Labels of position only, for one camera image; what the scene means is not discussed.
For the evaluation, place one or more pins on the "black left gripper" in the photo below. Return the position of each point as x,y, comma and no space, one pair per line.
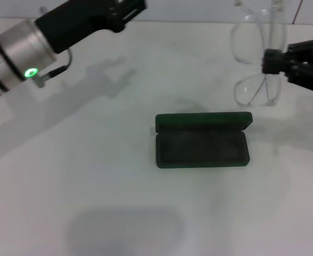
73,24

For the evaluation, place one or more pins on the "dark green glasses case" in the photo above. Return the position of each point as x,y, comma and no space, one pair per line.
199,152

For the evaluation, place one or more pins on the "clear white glasses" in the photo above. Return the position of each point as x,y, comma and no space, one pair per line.
252,90

